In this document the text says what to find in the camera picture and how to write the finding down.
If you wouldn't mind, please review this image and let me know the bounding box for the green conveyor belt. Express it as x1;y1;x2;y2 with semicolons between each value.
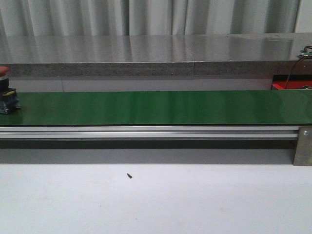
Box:
0;90;312;126

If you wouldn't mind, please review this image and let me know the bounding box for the grey stone counter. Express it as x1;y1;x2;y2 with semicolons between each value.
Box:
0;33;312;77

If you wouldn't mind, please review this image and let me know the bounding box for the red bin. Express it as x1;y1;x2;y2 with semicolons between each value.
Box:
271;75;312;90

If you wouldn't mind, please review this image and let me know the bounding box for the green circuit board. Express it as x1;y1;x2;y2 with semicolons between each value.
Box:
297;45;312;59

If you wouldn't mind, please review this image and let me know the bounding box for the grey curtain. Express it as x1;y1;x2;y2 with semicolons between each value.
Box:
0;0;300;36

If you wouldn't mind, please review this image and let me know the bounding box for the aluminium conveyor side rail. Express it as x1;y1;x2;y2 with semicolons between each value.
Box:
0;125;300;139

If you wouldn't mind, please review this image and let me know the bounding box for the metal conveyor support bracket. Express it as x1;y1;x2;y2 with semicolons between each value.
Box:
293;126;312;166

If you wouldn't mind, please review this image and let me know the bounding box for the red wire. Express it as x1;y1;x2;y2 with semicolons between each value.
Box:
285;45;312;90

